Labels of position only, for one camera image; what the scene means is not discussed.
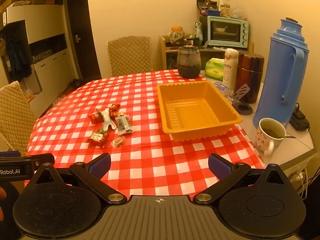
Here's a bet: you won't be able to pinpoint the dark snack bag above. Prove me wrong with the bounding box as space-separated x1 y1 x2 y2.
197 0 218 12

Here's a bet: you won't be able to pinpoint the white patterned mug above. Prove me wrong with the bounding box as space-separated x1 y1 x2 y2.
255 117 287 156

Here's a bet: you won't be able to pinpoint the white cables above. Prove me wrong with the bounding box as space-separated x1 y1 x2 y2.
291 168 310 201

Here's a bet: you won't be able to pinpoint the dark glass jar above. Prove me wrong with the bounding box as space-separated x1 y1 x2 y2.
177 45 202 78

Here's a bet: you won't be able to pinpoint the grey phone stand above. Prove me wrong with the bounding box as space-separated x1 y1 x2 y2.
230 84 253 116

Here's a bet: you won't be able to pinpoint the blue thermos jug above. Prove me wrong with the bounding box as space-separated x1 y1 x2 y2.
252 17 310 132

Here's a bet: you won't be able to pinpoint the white green candy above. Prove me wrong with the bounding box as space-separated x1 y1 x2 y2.
101 108 117 131

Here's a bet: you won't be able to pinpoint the blue flat packet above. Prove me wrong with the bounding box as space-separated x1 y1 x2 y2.
212 81 230 92

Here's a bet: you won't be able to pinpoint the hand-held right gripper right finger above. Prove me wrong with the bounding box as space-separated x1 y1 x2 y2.
193 153 292 205

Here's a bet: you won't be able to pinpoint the clear plastic bag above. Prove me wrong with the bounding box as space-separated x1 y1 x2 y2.
230 7 247 20

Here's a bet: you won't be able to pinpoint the small yellow candy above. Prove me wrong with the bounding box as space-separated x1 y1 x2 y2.
111 137 125 148

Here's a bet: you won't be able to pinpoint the quilted beige chair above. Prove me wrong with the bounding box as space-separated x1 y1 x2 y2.
0 81 38 157
107 35 153 77

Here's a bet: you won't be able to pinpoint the light blue toaster oven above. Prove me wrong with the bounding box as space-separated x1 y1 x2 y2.
206 15 250 50

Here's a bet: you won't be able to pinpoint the plastic jar orange lid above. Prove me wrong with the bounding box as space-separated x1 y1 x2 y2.
168 26 186 44

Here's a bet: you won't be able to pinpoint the green white bag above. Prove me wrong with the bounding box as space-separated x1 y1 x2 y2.
194 21 204 43

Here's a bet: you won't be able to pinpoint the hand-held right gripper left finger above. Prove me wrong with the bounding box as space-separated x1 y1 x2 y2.
24 152 127 205

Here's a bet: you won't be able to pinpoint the dark hanging clothes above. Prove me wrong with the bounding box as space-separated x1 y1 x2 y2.
3 27 32 81

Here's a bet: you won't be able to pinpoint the person's left hand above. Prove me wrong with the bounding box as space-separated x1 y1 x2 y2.
0 188 7 222

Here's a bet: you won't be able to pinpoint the black power adapter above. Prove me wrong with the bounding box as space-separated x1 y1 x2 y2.
289 103 310 132

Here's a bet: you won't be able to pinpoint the orange plastic tray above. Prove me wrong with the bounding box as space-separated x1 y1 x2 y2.
156 81 243 142

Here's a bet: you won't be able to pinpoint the red checkered tablecloth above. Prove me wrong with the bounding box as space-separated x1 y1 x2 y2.
25 69 266 202

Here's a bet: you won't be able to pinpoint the dark silver snack packet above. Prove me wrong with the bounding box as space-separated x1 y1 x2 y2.
114 114 133 136

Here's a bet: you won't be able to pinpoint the blue box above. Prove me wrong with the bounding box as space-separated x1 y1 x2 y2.
200 9 222 17

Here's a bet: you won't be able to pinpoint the brown metal flask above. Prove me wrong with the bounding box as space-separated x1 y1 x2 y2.
236 51 265 103

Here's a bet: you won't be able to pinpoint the wooden shelf unit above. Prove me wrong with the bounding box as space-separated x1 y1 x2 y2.
159 35 255 70

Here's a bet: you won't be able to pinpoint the white nut bag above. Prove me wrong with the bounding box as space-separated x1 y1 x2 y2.
219 0 232 18

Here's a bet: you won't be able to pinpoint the white rabbit print bottle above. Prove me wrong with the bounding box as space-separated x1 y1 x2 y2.
222 48 239 90

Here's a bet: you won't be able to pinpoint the green tissue pack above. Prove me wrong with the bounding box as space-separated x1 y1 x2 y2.
205 58 225 78

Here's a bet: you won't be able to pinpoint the dark wooden door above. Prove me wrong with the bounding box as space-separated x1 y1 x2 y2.
64 0 102 81

